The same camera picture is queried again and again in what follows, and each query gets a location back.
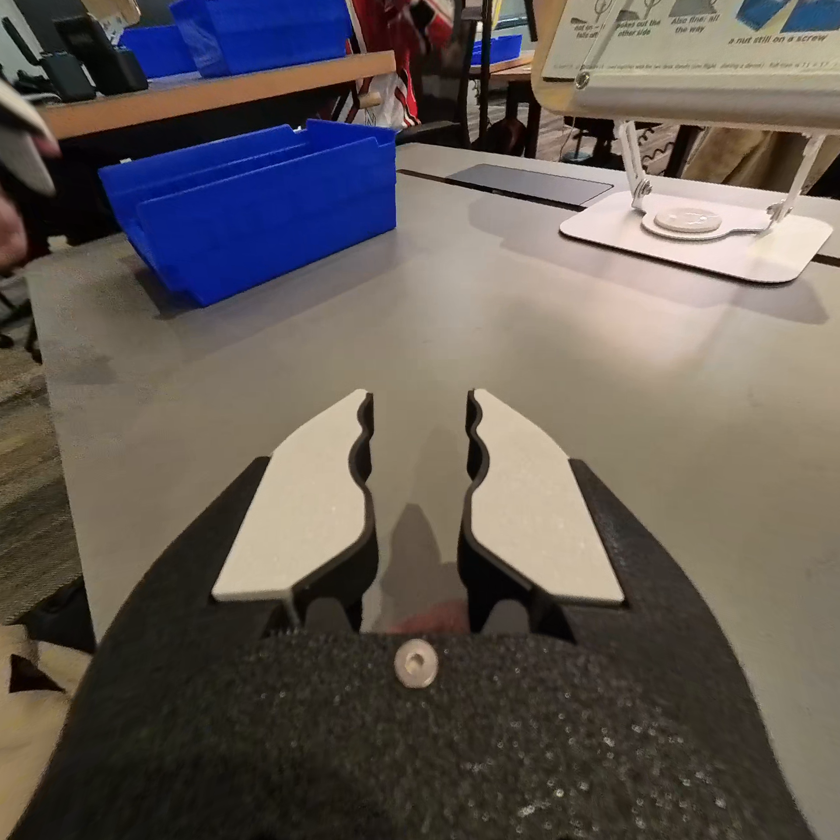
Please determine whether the person's left hand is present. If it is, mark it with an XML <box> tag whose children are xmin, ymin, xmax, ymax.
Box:
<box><xmin>0</xmin><ymin>157</ymin><xmax>30</xmax><ymax>271</ymax></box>

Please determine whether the distant wooden desk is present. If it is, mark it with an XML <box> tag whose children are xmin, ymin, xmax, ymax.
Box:
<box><xmin>469</xmin><ymin>56</ymin><xmax>536</xmax><ymax>83</ymax></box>

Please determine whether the white tablet stand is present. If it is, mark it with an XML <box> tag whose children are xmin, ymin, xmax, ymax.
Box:
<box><xmin>559</xmin><ymin>72</ymin><xmax>840</xmax><ymax>284</ymax></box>

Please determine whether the printed instruction sheet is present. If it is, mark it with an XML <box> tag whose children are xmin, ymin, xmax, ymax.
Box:
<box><xmin>545</xmin><ymin>0</ymin><xmax>840</xmax><ymax>85</ymax></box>

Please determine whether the black equipment box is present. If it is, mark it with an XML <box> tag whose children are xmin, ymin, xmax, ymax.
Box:
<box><xmin>39</xmin><ymin>16</ymin><xmax>150</xmax><ymax>102</ymax></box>

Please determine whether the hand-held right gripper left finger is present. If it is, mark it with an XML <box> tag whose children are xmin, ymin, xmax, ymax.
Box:
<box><xmin>211</xmin><ymin>389</ymin><xmax>379</xmax><ymax>605</ymax></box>

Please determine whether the dark table hatch panel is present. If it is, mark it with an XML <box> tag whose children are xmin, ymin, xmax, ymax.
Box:
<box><xmin>446</xmin><ymin>164</ymin><xmax>614</xmax><ymax>210</ymax></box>

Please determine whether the tan hanging cloth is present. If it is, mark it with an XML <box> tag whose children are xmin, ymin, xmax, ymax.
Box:
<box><xmin>682</xmin><ymin>128</ymin><xmax>840</xmax><ymax>198</ymax></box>

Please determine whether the black coiled cable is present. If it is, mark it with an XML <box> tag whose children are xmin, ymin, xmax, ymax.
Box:
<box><xmin>640</xmin><ymin>125</ymin><xmax>678</xmax><ymax>175</ymax></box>

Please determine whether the blue plastic bin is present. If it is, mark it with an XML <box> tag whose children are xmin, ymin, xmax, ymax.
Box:
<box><xmin>98</xmin><ymin>120</ymin><xmax>399</xmax><ymax>308</ymax></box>

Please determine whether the small blue storage bin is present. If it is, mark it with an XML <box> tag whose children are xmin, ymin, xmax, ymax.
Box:
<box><xmin>118</xmin><ymin>25</ymin><xmax>198</xmax><ymax>78</ymax></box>

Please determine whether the large blue storage bin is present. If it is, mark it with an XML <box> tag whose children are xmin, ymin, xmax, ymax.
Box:
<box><xmin>169</xmin><ymin>0</ymin><xmax>352</xmax><ymax>78</ymax></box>

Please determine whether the distant blue bin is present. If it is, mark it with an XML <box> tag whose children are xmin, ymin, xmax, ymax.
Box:
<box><xmin>469</xmin><ymin>34</ymin><xmax>524</xmax><ymax>67</ymax></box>

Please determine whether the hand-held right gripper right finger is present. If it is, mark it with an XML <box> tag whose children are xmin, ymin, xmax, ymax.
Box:
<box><xmin>457</xmin><ymin>388</ymin><xmax>626</xmax><ymax>605</ymax></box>

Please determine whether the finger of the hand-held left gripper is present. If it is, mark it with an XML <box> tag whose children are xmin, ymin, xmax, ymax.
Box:
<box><xmin>0</xmin><ymin>82</ymin><xmax>59</xmax><ymax>196</ymax></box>

